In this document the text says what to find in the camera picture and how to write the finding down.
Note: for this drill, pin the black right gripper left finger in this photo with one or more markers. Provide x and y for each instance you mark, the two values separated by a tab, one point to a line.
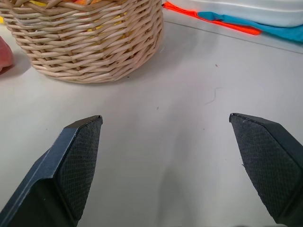
59	170

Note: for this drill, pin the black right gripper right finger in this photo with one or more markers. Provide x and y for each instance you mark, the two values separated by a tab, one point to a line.
270	165

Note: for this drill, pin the woven wicker basket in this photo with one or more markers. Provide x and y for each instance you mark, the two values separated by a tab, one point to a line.
87	40

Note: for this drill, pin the orange fruit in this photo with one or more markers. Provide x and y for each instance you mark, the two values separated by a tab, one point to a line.
81	2

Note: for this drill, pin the pink peach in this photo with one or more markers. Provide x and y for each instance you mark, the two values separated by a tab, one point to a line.
4	56

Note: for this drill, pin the blue cloth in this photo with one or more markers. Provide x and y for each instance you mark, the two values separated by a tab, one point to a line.
260	24

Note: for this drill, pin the white storage box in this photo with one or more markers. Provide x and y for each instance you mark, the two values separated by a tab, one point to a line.
248	9

